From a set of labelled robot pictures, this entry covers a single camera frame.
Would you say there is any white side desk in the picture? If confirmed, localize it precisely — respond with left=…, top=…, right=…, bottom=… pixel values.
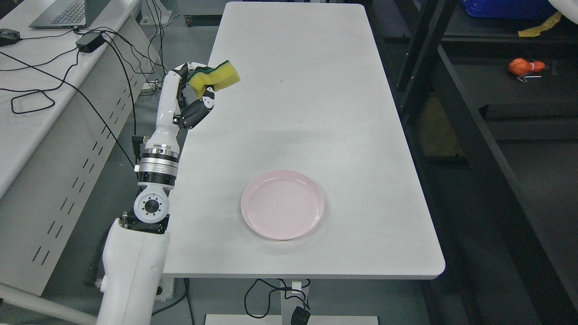
left=0, top=0, right=148, bottom=296

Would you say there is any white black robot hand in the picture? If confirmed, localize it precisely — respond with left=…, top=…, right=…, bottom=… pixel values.
left=144, top=62, right=214, bottom=154

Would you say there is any black cable on desk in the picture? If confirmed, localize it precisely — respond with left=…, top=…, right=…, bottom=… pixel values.
left=0, top=26, right=170, bottom=167

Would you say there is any green yellow sponge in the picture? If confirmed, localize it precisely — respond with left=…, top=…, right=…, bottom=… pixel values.
left=187, top=60, right=240, bottom=99

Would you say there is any white table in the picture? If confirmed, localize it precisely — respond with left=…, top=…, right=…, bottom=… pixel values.
left=164, top=1, right=446, bottom=279

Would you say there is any blue plastic bin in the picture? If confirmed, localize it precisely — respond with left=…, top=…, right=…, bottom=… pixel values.
left=460, top=0, right=557, bottom=20

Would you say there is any pink round plate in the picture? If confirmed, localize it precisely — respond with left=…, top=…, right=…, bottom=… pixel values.
left=240, top=169, right=325, bottom=241

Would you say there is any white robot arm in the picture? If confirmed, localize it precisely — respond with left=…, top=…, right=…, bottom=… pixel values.
left=96, top=149, right=179, bottom=325

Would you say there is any black metal shelf rack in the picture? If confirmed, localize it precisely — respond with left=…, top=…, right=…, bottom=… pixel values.
left=366, top=0, right=577, bottom=325

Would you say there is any grey laptop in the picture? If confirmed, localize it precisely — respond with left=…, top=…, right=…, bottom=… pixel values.
left=29, top=0, right=110, bottom=29

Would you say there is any black computer mouse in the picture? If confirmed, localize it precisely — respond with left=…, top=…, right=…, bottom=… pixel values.
left=0, top=28, right=21, bottom=47

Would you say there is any black power adapter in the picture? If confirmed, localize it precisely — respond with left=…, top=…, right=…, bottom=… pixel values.
left=75, top=31, right=105, bottom=53

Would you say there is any yellow tape strip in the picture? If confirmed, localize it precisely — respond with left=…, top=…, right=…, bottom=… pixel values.
left=517, top=11, right=562, bottom=37

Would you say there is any orange toy object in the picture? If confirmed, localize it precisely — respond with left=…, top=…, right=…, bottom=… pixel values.
left=508, top=58, right=546, bottom=76

